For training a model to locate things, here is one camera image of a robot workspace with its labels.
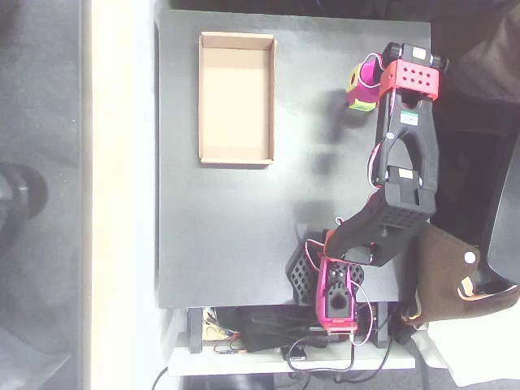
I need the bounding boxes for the black usb connector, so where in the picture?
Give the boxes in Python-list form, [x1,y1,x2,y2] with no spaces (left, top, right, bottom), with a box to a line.
[280,344,309,362]

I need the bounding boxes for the black perforated arm base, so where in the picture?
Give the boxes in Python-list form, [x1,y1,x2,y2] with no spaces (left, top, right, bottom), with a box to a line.
[285,231,366,306]

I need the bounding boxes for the small controller circuit board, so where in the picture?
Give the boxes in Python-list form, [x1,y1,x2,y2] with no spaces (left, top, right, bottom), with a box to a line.
[213,340,249,355]

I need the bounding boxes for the brown felt bag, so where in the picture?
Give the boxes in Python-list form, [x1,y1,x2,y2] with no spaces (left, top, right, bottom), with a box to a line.
[400,220,520,326]

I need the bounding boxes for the black looped cable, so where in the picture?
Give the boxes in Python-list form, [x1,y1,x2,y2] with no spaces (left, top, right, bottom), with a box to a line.
[286,340,393,384]

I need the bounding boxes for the dark cylindrical object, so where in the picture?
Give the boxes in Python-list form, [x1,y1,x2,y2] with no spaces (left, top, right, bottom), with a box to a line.
[0,163,50,245]

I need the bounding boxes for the black chair part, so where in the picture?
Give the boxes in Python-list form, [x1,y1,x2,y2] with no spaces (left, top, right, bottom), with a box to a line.
[485,133,520,285]

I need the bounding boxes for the white cloth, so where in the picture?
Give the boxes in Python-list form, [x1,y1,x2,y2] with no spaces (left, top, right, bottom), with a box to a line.
[414,320,520,389]

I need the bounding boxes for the shallow cardboard box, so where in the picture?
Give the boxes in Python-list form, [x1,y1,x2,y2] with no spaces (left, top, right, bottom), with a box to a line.
[197,31,277,166]

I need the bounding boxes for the white shelf board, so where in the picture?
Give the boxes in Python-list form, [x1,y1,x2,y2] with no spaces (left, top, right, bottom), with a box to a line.
[167,331,416,377]

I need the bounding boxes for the red white servo wire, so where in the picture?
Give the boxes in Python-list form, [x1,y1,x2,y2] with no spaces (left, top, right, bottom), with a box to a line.
[304,52,397,347]

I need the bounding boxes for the black power cable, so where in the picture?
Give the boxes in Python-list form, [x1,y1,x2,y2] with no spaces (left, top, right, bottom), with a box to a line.
[152,365,170,390]

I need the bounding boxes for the black pouch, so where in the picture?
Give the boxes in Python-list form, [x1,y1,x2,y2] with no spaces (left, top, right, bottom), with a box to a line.
[237,305,328,353]

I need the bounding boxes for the light wooden piece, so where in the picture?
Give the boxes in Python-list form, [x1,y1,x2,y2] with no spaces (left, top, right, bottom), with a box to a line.
[201,318,228,341]

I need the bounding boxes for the black table clamp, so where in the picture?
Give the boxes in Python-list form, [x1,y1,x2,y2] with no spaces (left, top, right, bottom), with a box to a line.
[376,302,392,349]
[187,307,203,354]

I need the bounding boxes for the dark brown fabric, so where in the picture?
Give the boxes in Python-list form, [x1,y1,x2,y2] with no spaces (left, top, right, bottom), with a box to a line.
[430,0,520,107]

